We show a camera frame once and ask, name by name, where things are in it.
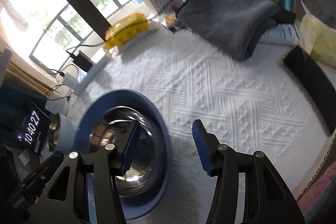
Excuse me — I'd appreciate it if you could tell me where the large blue bowl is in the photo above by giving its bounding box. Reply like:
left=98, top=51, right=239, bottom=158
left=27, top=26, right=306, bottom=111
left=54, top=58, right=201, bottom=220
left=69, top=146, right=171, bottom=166
left=72, top=89, right=172, bottom=220

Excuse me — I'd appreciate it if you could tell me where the light blue steel bowl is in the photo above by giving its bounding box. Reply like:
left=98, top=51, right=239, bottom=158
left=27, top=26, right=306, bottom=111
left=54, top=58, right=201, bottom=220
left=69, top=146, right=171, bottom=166
left=47, top=114, right=75, bottom=155

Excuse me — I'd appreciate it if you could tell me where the cardboard box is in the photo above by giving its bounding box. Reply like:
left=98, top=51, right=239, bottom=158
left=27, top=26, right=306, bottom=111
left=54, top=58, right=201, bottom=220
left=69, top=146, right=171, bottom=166
left=14, top=149, right=40, bottom=180

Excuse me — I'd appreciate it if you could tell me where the white lace tablecloth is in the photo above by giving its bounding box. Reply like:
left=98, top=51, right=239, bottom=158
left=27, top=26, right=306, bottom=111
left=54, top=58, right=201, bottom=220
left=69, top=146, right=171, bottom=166
left=68, top=30, right=335, bottom=223

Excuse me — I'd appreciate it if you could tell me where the black tablet showing clock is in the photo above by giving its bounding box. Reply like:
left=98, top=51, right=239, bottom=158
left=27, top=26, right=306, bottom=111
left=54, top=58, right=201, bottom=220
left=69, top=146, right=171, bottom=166
left=15, top=98, right=51, bottom=156

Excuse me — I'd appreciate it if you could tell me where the white power strip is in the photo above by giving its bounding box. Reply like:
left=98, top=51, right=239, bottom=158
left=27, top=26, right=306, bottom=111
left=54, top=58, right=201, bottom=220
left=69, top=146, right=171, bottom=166
left=73, top=27, right=159, bottom=96

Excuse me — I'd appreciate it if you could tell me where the white desk lamp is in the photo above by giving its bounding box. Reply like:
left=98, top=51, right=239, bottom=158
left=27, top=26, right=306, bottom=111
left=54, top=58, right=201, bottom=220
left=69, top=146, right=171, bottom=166
left=0, top=48, right=70, bottom=117

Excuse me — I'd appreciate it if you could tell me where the white phone charger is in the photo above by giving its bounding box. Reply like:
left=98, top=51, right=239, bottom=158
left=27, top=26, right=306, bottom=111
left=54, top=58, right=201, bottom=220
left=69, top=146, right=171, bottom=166
left=62, top=72, right=78, bottom=90

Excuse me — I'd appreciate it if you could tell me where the black power adapter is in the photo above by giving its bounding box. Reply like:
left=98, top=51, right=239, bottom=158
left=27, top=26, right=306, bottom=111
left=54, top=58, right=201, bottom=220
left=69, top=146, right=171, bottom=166
left=70, top=51, right=94, bottom=72

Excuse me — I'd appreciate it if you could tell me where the yellow curtain left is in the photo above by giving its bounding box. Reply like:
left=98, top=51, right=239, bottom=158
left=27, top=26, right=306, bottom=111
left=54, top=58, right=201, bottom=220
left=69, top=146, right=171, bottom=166
left=1, top=61, right=53, bottom=97

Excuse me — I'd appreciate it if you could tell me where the grey folded towel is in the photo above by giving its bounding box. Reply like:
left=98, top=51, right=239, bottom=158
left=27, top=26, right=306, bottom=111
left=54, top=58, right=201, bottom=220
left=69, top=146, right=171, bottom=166
left=177, top=0, right=296, bottom=62

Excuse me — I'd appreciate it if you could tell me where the black smartphone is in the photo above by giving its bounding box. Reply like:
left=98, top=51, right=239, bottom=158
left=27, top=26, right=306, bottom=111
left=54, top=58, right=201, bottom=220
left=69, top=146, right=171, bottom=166
left=282, top=46, right=335, bottom=136

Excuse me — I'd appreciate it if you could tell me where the yellow wet wipes pack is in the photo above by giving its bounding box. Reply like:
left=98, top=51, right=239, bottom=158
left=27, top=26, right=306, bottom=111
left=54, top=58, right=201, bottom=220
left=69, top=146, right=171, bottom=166
left=102, top=12, right=150, bottom=51

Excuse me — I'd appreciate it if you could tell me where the yellow tissue pack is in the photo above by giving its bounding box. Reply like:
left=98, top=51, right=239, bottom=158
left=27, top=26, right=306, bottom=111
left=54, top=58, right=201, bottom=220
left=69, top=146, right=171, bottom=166
left=299, top=1, right=335, bottom=68

